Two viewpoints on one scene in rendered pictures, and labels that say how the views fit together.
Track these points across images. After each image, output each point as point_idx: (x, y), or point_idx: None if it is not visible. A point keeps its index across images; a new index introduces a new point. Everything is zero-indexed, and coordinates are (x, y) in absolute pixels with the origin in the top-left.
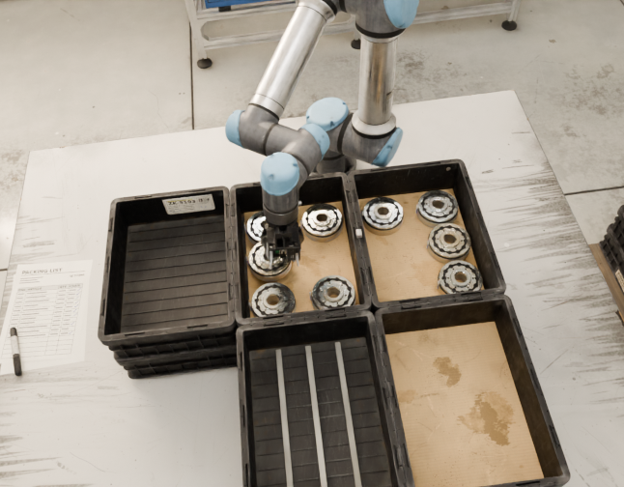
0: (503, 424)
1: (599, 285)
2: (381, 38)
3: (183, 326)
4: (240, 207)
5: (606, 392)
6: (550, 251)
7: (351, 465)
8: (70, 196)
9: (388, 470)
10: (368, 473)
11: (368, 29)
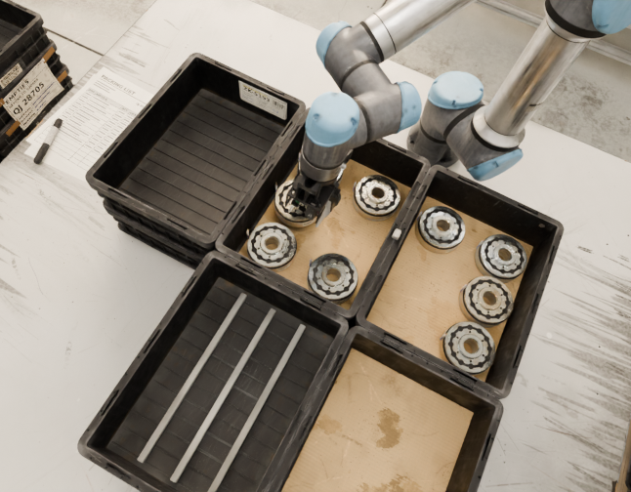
0: None
1: (615, 441)
2: (566, 29)
3: (164, 215)
4: None
5: None
6: (589, 372)
7: (228, 453)
8: (187, 33)
9: (258, 484)
10: (236, 473)
11: (557, 10)
